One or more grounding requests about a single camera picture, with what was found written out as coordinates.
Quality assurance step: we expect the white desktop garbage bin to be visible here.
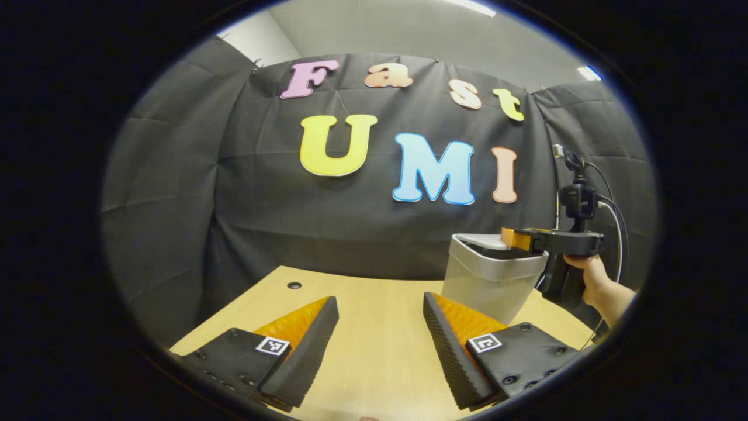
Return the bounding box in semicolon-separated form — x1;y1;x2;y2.
441;233;550;326

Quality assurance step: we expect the wooden desktop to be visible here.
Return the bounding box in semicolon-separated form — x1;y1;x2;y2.
169;265;597;421

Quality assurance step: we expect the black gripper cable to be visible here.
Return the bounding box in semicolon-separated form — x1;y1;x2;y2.
584;163;631;284

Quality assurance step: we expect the long ceiling light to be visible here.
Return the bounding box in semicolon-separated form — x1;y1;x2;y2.
444;0;496;17

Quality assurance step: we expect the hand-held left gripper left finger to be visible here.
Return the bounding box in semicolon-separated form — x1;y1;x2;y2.
186;296;340;413

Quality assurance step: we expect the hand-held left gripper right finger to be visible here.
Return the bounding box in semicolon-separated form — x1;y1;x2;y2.
423;292;585;411

